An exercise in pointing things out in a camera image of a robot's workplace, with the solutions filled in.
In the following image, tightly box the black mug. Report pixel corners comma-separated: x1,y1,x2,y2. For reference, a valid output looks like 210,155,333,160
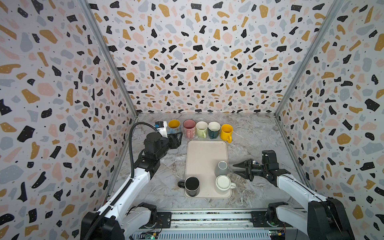
178,176,200,197

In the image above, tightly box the aluminium corner post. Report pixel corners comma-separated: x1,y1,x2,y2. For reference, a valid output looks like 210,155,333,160
274,0,344,119
78,0,138,120

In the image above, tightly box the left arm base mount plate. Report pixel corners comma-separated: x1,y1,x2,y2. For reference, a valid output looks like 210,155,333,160
142,211,172,229

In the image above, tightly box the grey mug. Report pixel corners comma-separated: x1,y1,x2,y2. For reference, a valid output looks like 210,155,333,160
215,161,229,177

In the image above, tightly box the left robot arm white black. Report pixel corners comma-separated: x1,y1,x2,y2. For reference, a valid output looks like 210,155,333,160
80,132,183,240

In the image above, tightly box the white mug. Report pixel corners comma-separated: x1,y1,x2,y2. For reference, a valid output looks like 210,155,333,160
215,175,237,195

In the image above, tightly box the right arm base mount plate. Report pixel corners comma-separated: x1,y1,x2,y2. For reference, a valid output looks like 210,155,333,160
250,210,292,228

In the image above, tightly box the light green mug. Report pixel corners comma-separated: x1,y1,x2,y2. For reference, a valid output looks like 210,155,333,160
196,121,208,139

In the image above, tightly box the dark green mug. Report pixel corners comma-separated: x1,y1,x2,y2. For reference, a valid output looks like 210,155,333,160
208,122,221,140

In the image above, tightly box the aluminium corner post right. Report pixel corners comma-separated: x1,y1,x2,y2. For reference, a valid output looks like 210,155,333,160
274,0,344,119

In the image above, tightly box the beige rectangular tray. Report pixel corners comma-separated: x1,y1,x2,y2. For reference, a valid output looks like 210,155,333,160
185,140,232,199

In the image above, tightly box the black corrugated cable conduit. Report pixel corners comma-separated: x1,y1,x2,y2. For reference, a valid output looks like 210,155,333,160
83,121,158,240

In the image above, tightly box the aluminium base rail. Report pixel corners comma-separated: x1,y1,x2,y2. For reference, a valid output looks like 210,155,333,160
82,208,340,240

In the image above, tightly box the pink patterned mug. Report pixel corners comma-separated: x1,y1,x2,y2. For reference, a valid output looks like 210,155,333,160
183,119,196,139

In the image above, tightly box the blue butterfly mug yellow inside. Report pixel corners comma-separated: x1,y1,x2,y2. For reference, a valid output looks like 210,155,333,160
167,120,182,135

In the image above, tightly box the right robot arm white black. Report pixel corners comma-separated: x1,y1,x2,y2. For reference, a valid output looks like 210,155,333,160
233,150,355,240

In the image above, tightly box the aluminium corner post left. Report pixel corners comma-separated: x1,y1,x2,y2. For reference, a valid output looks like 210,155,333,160
78,0,138,120

